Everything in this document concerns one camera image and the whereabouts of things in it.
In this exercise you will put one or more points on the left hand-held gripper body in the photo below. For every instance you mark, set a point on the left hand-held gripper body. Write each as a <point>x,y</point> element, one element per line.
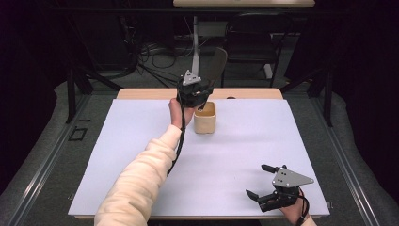
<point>188,92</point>

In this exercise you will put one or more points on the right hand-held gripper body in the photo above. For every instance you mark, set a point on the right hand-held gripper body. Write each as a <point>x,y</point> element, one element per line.
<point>288,179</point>

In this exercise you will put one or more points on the square wooden utensil holder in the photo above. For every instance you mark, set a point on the square wooden utensil holder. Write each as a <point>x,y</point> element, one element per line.
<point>204,125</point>

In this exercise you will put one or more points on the person's right hand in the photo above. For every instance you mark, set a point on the person's right hand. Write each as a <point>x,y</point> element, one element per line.
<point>295,213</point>

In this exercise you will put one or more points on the white table mat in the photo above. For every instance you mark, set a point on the white table mat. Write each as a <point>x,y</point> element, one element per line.
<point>235,150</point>

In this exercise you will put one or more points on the white-legged desk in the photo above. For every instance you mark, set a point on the white-legged desk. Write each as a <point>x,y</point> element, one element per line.
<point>195,47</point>

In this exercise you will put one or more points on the wooden table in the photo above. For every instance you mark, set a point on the wooden table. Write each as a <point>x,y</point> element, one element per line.
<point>141,93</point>

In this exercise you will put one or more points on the black folding chair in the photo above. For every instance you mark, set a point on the black folding chair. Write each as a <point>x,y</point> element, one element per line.
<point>251,47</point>

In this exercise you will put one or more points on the black tape strip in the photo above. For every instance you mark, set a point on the black tape strip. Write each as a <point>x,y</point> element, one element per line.
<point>84,120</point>

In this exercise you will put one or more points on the grey metal floor rail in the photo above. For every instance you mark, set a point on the grey metal floor rail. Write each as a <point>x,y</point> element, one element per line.
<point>348,169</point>
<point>44,166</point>

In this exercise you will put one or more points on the black metal frame stand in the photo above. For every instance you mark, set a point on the black metal frame stand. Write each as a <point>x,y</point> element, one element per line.
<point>71,94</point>
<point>328,94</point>

